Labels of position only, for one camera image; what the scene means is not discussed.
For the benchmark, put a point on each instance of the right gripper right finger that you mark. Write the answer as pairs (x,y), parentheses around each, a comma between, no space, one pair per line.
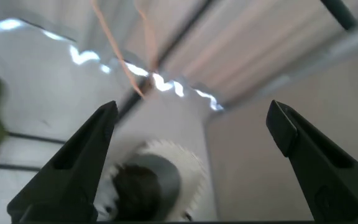
(331,186)

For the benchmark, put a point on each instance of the white laundry basket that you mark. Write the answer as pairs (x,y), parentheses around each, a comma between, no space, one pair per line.
(191,168)

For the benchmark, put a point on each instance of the pink clothes hanger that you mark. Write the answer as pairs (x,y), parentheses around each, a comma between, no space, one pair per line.
(113,46)

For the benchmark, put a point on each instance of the black clothes rack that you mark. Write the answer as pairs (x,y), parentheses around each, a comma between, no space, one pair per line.
(129,104)

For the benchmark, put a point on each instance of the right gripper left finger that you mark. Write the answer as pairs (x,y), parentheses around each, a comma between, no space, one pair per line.
(67,183)

